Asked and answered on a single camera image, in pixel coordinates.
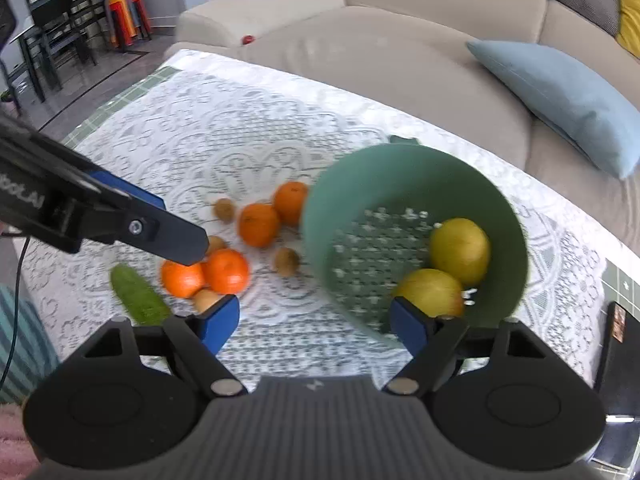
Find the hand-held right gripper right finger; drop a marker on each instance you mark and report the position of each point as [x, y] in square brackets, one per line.
[407, 325]

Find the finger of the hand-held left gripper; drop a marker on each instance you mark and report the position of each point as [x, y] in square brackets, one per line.
[170, 235]
[130, 191]

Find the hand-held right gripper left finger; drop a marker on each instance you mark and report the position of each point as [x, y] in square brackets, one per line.
[220, 321]

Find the brown kiwi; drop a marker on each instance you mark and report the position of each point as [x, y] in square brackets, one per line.
[206, 300]
[216, 244]

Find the orange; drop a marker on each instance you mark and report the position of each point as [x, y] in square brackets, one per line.
[292, 202]
[258, 224]
[227, 271]
[181, 280]

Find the small orange fruit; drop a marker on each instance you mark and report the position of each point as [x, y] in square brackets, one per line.
[287, 261]
[224, 210]

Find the green cucumber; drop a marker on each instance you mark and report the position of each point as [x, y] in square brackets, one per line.
[137, 295]

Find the green colander bowl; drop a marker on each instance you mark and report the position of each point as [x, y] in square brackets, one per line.
[350, 195]

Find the yellow pear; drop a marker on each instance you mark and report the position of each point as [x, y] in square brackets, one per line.
[460, 250]
[430, 292]

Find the white lace tablecloth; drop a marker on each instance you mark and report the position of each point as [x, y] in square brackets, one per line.
[200, 135]

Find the green checked tablecloth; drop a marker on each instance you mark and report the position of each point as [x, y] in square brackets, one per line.
[125, 97]

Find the black chair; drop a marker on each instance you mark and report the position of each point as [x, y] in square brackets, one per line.
[55, 25]
[20, 60]

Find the teal striped cloth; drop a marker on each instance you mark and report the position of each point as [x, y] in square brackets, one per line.
[25, 350]

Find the stack of coloured stools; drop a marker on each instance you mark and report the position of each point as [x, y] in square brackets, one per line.
[125, 15]

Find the small red ball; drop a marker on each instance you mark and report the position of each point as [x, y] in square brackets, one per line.
[247, 40]

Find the black box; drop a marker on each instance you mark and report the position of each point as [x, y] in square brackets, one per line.
[617, 360]

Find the pink cloth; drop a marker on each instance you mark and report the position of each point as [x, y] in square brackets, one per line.
[10, 440]

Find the beige sofa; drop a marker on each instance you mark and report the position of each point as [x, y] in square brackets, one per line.
[400, 60]

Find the light blue pillow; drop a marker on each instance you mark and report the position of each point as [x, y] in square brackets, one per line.
[550, 95]

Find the yellow pillow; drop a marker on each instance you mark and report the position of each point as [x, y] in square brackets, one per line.
[631, 15]

